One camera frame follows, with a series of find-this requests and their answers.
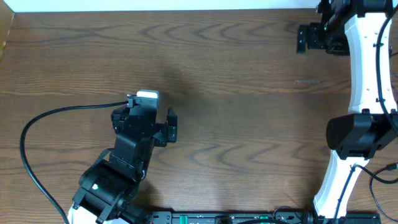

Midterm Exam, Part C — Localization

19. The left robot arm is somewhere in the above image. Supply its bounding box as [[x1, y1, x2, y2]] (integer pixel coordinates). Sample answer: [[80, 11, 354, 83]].
[[68, 106, 178, 223]]

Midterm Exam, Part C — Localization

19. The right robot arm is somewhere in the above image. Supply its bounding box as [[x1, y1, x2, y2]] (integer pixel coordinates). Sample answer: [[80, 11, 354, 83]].
[[297, 0, 397, 223]]

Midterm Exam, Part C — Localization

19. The left camera black cable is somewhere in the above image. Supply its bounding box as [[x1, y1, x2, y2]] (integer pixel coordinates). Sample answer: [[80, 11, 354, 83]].
[[19, 101, 129, 224]]

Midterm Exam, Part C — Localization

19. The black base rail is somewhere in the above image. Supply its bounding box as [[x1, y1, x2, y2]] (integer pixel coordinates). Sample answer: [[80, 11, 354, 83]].
[[124, 203, 382, 224]]

